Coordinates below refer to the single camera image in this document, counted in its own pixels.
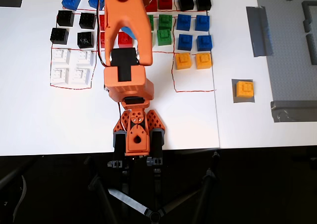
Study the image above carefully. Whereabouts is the crumpled grey tape strip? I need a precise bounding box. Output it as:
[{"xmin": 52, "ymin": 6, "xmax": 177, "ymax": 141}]
[{"xmin": 270, "ymin": 100, "xmax": 317, "ymax": 123}]

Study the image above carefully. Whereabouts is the yellow building block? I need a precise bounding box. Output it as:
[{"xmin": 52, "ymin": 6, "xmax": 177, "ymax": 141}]
[
  {"xmin": 175, "ymin": 53, "xmax": 193, "ymax": 70},
  {"xmin": 195, "ymin": 52, "xmax": 213, "ymax": 70},
  {"xmin": 236, "ymin": 80, "xmax": 255, "ymax": 99}
]

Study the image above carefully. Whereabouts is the black tripod stand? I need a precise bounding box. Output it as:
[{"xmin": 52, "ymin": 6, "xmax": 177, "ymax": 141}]
[{"xmin": 86, "ymin": 151, "xmax": 221, "ymax": 224}]

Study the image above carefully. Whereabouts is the long grey tape strip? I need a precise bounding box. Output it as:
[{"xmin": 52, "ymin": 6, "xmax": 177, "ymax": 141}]
[{"xmin": 246, "ymin": 6, "xmax": 274, "ymax": 58}]

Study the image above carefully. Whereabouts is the white building block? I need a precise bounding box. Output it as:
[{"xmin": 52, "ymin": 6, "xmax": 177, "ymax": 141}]
[
  {"xmin": 71, "ymin": 67, "xmax": 90, "ymax": 85},
  {"xmin": 51, "ymin": 49, "xmax": 70, "ymax": 66},
  {"xmin": 74, "ymin": 50, "xmax": 94, "ymax": 67},
  {"xmin": 50, "ymin": 67, "xmax": 69, "ymax": 84}
]

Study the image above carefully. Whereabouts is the grey corner brick wall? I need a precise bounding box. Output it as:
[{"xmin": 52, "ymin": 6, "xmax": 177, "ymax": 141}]
[{"xmin": 301, "ymin": 0, "xmax": 317, "ymax": 21}]

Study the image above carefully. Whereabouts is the long grey brick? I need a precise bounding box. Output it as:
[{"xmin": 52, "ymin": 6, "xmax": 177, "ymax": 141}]
[{"xmin": 306, "ymin": 33, "xmax": 317, "ymax": 65}]

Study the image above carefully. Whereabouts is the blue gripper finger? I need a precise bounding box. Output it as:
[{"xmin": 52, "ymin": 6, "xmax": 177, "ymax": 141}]
[{"xmin": 120, "ymin": 25, "xmax": 137, "ymax": 40}]

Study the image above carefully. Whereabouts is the grey studded baseplate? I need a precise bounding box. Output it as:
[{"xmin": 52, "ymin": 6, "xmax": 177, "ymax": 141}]
[{"xmin": 255, "ymin": 0, "xmax": 317, "ymax": 103}]

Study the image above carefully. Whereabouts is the grey square tape marker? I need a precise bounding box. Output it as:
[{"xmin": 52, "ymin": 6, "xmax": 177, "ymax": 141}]
[{"xmin": 232, "ymin": 79, "xmax": 255, "ymax": 104}]

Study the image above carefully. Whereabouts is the black building block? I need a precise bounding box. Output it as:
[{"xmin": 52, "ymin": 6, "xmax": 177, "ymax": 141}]
[
  {"xmin": 78, "ymin": 12, "xmax": 97, "ymax": 30},
  {"xmin": 178, "ymin": 0, "xmax": 194, "ymax": 11},
  {"xmin": 77, "ymin": 31, "xmax": 95, "ymax": 49},
  {"xmin": 50, "ymin": 27, "xmax": 69, "ymax": 46},
  {"xmin": 196, "ymin": 0, "xmax": 212, "ymax": 11},
  {"xmin": 56, "ymin": 10, "xmax": 75, "ymax": 27}
]

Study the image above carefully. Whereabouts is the black grey table clamp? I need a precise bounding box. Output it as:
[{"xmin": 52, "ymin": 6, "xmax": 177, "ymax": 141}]
[
  {"xmin": 107, "ymin": 131, "xmax": 129, "ymax": 170},
  {"xmin": 146, "ymin": 129, "xmax": 165, "ymax": 168}
]

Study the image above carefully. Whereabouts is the orange robot base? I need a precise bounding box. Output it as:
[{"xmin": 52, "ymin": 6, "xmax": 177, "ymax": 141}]
[{"xmin": 113, "ymin": 108, "xmax": 166, "ymax": 158}]

